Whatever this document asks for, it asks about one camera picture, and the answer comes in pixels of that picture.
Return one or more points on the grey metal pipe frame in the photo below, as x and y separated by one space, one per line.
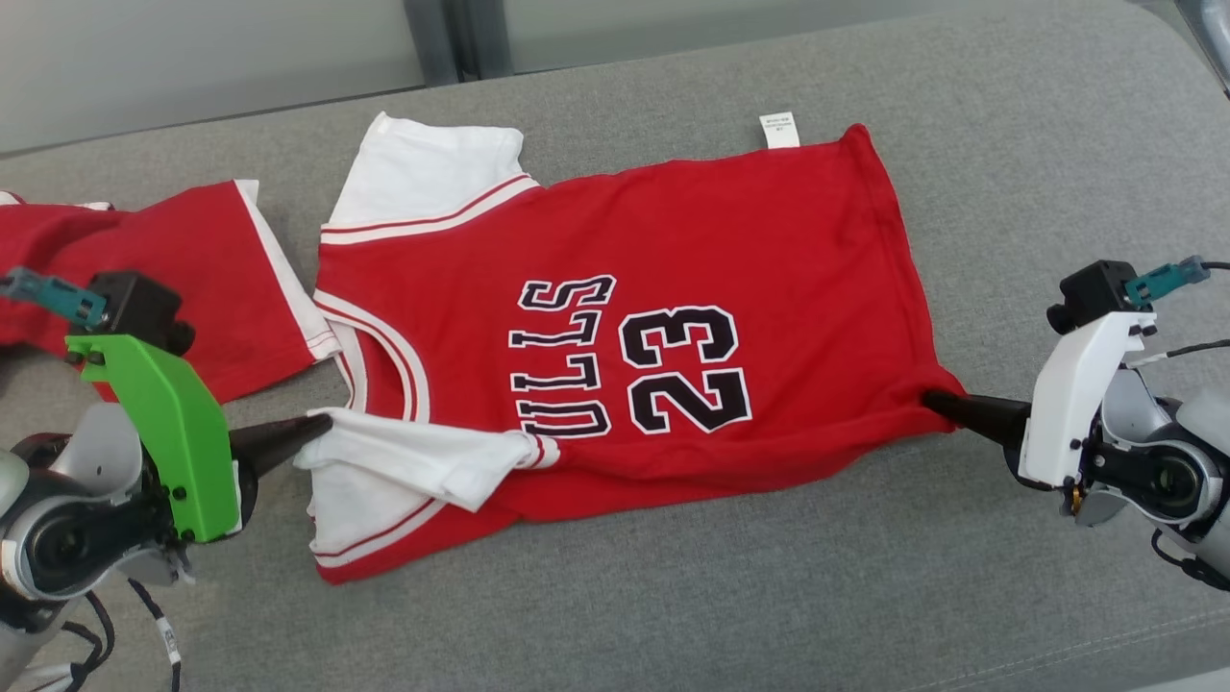
1213 38

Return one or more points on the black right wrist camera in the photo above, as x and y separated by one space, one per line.
1091 288

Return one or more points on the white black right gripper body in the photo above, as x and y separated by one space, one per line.
1067 404

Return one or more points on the grey fabric sofa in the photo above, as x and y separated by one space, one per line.
769 577

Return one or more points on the grey metal partition post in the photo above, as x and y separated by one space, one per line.
452 38

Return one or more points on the red Bulls 23 jersey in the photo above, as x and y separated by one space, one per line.
769 269

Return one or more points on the red shorts white trim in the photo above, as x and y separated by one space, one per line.
211 279

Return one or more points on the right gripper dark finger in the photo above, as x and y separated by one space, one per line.
980 418

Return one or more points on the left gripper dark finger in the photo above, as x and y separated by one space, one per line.
279 442

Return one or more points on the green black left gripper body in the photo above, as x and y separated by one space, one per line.
173 432

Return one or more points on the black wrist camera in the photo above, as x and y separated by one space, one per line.
1091 288
139 303

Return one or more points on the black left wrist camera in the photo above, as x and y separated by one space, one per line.
139 303

